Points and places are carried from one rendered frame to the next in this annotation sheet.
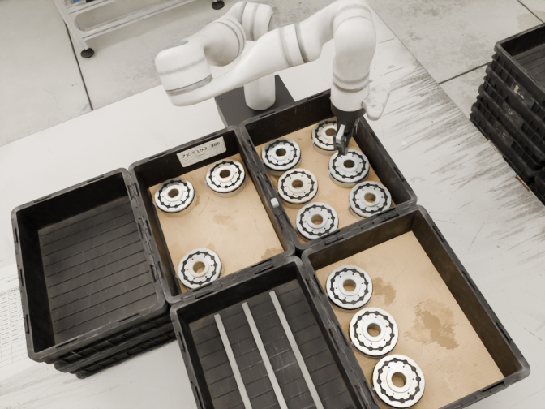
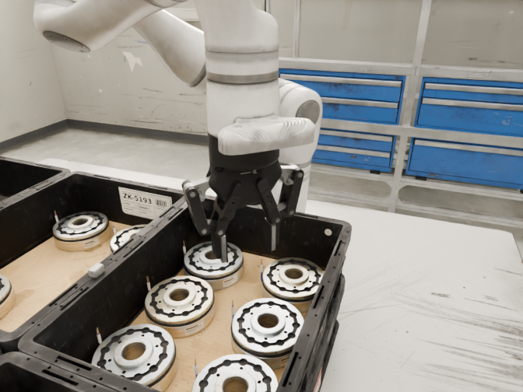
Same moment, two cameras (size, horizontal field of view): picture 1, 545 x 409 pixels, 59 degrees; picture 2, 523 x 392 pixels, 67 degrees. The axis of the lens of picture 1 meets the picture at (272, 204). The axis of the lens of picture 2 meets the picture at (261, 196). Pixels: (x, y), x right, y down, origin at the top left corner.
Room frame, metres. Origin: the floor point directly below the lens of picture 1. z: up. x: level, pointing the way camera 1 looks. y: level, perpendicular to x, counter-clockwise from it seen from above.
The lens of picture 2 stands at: (0.33, -0.43, 1.27)
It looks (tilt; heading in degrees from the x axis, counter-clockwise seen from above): 27 degrees down; 33
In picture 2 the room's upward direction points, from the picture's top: straight up
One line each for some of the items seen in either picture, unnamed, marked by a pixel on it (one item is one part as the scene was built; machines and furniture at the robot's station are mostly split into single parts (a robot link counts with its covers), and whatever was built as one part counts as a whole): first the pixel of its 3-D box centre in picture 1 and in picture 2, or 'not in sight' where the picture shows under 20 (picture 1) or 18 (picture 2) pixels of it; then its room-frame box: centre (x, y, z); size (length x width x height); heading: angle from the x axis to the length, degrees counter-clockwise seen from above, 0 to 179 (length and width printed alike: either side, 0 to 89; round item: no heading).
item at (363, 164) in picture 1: (349, 165); (268, 323); (0.67, -0.21, 0.86); 0.10 x 0.10 x 0.01
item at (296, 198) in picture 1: (297, 185); (179, 298); (0.64, -0.07, 0.86); 0.10 x 0.10 x 0.01
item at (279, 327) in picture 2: (349, 164); (268, 321); (0.67, -0.21, 0.86); 0.05 x 0.05 x 0.01
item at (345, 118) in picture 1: (349, 110); (244, 164); (0.65, -0.20, 1.10); 0.08 x 0.08 x 0.09
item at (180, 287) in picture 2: (297, 184); (179, 295); (0.64, -0.07, 0.86); 0.05 x 0.05 x 0.01
